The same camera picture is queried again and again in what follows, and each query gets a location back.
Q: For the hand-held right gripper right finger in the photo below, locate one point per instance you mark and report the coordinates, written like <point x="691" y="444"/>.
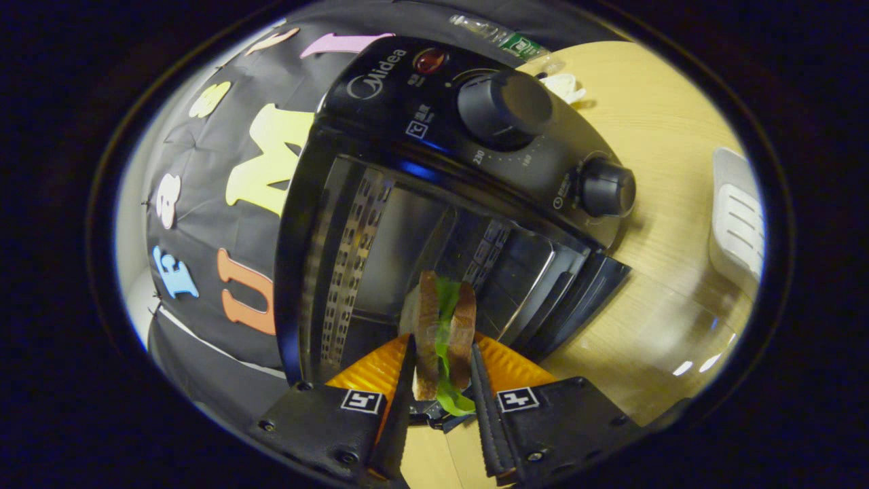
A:
<point x="563" y="424"/>

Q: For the clear plastic water bottle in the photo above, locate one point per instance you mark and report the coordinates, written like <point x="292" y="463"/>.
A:
<point x="523" y="46"/>

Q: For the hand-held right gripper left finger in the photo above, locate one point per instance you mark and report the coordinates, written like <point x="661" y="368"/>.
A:
<point x="319" y="421"/>

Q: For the black electric oven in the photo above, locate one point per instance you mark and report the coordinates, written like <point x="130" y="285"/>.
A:
<point x="407" y="224"/>

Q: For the white divided plate with grains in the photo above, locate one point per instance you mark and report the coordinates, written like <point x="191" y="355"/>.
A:
<point x="563" y="87"/>

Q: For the white ribbed tray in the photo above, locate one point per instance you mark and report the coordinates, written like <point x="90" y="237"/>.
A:
<point x="736" y="217"/>

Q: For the sandwich with lettuce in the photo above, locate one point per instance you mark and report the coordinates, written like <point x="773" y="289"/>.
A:
<point x="429" y="326"/>

